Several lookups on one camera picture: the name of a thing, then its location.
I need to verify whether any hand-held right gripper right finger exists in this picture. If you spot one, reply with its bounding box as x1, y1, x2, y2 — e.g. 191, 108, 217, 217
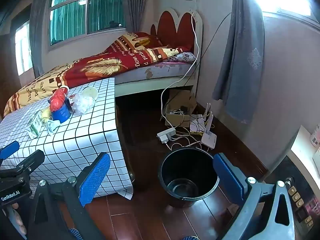
213, 153, 297, 240

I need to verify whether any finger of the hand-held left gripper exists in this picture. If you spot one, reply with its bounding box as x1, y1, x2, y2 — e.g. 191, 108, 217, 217
0, 149, 45, 178
0, 141, 20, 159

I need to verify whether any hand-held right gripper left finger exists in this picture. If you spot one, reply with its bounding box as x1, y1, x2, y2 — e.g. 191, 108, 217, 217
26, 152, 111, 240

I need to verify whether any green white carton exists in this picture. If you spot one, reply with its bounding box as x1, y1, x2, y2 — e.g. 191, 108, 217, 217
26, 111, 43, 138

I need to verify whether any white tissue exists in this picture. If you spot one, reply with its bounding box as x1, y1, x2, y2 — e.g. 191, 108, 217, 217
47, 119, 61, 136

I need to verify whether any yellow cloth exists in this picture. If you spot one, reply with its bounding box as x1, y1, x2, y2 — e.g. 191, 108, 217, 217
41, 108, 52, 123

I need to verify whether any black plastic bucket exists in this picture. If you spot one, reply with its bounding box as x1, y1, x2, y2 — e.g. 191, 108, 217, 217
160, 148, 220, 208

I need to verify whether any blue cloth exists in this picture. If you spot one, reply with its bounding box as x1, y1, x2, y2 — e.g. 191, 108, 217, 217
52, 97, 72, 123

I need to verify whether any red plastic bag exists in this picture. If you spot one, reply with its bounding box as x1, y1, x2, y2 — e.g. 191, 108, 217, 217
49, 89, 67, 112

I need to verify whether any clear plastic bag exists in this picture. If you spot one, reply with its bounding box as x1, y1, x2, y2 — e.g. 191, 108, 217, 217
72, 92, 97, 115

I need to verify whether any white paper bowl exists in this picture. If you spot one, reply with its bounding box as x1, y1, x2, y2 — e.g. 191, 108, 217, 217
81, 87, 99, 101

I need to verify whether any person's left hand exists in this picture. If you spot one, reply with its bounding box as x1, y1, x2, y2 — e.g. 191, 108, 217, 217
11, 202, 27, 234

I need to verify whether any white checked tablecloth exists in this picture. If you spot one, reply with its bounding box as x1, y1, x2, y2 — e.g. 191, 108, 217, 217
0, 77, 134, 201

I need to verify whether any white router with antennae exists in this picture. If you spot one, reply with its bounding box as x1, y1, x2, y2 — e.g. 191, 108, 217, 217
200, 111, 218, 151
189, 102, 208, 135

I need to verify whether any white power strip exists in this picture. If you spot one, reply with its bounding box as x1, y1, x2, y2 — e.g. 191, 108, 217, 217
156, 127, 176, 145

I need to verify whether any cardboard box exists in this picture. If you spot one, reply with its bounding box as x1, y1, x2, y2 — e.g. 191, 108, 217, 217
164, 89, 198, 128

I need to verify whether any white pink container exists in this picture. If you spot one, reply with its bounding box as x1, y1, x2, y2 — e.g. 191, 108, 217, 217
309, 123, 320, 148

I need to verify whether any narrow bright window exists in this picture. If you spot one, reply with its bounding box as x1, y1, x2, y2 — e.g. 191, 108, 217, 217
14, 21, 33, 76

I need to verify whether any red yellow printed blanket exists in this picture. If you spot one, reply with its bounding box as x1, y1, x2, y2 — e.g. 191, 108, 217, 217
4, 32, 196, 117

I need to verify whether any grey patterned curtain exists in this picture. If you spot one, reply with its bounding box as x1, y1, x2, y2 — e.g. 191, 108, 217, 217
212, 0, 265, 125

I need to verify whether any white bed with red headboard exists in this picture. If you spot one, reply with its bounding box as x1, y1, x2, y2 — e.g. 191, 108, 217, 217
4, 10, 203, 117

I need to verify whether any floral pillow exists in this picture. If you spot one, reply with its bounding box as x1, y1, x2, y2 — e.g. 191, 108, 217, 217
167, 52, 197, 63

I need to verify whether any large window with green curtain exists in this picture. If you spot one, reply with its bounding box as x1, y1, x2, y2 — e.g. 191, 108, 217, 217
48, 0, 126, 46

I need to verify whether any white cable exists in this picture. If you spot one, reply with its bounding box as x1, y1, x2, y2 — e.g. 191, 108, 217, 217
161, 12, 201, 141

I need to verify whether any black cable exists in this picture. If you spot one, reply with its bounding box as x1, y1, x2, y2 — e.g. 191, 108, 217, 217
179, 12, 233, 86

